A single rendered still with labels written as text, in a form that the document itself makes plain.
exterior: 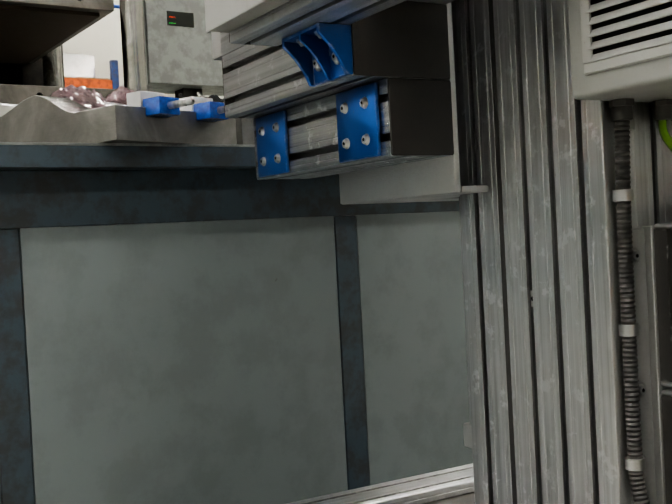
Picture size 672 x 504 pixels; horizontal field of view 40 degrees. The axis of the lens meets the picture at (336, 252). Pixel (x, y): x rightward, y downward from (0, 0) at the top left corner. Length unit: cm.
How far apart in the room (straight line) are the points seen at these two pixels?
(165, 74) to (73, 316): 120
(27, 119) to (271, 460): 73
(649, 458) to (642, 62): 43
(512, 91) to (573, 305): 26
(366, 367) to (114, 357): 51
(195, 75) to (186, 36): 11
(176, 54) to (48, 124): 106
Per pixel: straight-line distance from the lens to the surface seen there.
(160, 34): 264
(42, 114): 164
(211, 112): 157
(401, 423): 188
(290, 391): 173
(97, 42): 898
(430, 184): 116
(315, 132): 122
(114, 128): 149
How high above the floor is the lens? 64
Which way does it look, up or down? 1 degrees down
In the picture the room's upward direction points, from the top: 3 degrees counter-clockwise
